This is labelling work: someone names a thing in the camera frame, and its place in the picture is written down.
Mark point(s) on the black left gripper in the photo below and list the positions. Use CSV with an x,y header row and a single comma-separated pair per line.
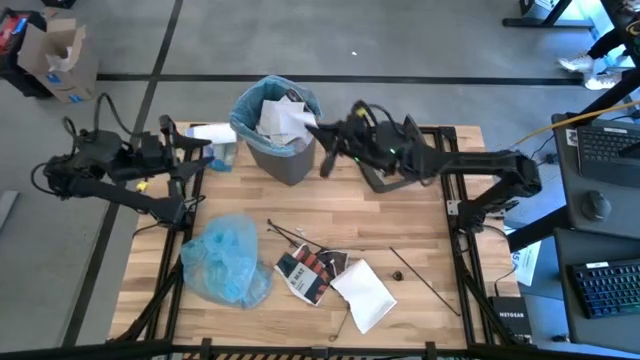
x,y
157,150

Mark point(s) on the open cardboard box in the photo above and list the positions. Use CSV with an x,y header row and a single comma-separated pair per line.
x,y
75,70

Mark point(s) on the black floor stand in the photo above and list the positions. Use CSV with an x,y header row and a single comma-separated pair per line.
x,y
550,22

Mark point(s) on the black crate with red items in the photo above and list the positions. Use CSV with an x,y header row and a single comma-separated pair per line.
x,y
10,65

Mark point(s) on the white paper bag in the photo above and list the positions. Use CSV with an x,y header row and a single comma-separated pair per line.
x,y
365,295

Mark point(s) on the thin black stir stick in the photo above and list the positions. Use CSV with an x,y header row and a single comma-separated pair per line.
x,y
295,233
284,238

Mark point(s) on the person's shoe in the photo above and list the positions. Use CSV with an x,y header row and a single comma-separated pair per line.
x,y
575,64
602,81

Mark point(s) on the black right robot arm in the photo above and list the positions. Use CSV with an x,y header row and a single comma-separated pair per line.
x,y
475,161

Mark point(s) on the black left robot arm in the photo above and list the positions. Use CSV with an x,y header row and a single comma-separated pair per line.
x,y
125,200

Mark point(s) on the grey plastic trash bin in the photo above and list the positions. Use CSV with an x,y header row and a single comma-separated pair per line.
x,y
285,167

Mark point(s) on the grey computer mouse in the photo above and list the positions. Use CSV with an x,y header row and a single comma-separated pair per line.
x,y
595,205

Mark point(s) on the blue bin liner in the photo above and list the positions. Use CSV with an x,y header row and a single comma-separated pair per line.
x,y
245,112

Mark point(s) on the dark photo card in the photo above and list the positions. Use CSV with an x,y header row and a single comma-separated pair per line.
x,y
335,262

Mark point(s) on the red black striped packaging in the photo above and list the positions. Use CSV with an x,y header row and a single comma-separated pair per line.
x,y
317,262

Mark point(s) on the white plastic pouch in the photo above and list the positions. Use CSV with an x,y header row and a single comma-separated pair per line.
x,y
282,120

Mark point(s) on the white metal bracket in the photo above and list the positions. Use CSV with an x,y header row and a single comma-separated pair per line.
x,y
453,207

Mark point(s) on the black network switch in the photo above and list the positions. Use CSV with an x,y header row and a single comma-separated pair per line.
x,y
510,317

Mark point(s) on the thin brown stick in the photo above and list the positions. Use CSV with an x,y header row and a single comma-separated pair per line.
x,y
425,281

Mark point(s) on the dark grey keyboard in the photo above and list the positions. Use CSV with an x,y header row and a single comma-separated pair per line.
x,y
605,145

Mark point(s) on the black printed mat packaging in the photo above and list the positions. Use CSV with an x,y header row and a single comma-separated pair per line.
x,y
292,274

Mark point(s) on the grey bin swing lid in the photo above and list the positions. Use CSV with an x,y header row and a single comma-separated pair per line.
x,y
380,186

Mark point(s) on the grey desk top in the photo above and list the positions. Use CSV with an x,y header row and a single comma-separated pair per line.
x,y
570,200
565,300

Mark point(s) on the blue plastic bag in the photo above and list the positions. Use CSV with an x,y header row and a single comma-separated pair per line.
x,y
225,260

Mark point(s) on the small white scrap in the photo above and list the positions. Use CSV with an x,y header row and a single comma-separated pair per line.
x,y
300,231

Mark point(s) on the person's leg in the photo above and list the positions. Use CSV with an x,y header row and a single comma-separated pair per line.
x,y
607,45

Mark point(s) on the backlit black keyboard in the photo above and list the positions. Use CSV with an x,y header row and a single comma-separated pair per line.
x,y
607,287

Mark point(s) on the white printed paper sheet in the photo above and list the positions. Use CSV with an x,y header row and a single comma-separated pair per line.
x,y
525,260

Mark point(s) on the black diagonal beam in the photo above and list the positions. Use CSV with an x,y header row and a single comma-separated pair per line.
x,y
540,230

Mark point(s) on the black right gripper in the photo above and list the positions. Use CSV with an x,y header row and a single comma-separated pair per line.
x,y
380,145

